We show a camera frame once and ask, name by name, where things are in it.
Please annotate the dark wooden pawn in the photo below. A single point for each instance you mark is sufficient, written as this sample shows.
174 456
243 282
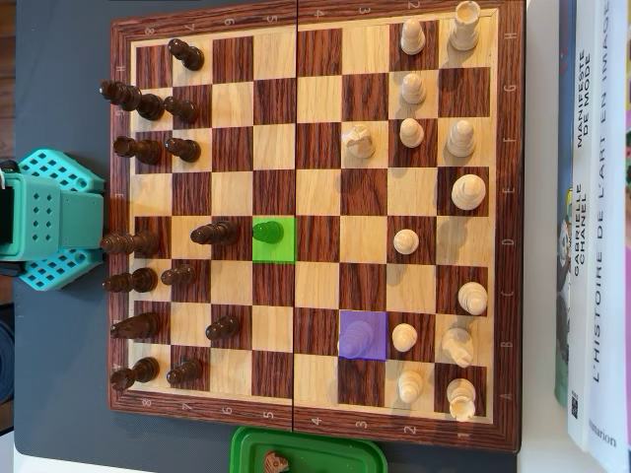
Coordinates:
185 150
224 327
268 232
183 109
180 275
187 371
189 55

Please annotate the robot arm with black servo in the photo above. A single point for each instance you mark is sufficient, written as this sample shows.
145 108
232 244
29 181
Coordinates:
74 217

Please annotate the robot base with grid holes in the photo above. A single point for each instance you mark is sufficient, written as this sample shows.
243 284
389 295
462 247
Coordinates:
54 167

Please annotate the wooden chess board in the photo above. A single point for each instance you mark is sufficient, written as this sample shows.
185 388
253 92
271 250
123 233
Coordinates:
315 148

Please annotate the light wooden pawn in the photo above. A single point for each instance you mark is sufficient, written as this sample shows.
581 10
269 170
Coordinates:
405 241
404 338
412 39
411 134
413 89
410 385

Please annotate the dark wooden bishop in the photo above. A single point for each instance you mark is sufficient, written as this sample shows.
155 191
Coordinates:
138 280
219 233

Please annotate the light wooden knight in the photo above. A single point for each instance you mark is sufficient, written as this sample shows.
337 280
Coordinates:
457 345
359 142

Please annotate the light wooden king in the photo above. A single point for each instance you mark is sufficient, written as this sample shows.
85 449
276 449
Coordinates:
468 193

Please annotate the light wooden bishop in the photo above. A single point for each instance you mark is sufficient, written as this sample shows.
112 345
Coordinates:
461 140
472 298

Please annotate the dark wooden queen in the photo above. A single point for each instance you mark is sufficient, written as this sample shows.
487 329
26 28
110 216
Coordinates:
138 243

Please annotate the dark wooden rook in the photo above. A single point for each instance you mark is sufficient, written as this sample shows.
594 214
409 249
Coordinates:
140 370
143 150

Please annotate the dark wooden knight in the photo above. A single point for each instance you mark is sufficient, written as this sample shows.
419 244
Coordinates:
275 460
143 325

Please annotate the light wooden rook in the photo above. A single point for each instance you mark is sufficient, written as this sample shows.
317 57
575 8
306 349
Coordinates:
461 399
464 29

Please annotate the green plastic tray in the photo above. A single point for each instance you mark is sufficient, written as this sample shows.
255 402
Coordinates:
320 455

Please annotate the illustrated colourful book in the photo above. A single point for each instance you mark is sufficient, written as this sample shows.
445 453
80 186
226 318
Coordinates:
564 295

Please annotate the white Gabrielle Chanel book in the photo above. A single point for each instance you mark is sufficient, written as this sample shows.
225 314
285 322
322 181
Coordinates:
581 222

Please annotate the white art history book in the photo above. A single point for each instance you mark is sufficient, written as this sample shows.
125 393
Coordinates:
611 246

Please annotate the dark blue round object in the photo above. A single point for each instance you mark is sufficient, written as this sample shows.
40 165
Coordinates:
4 355

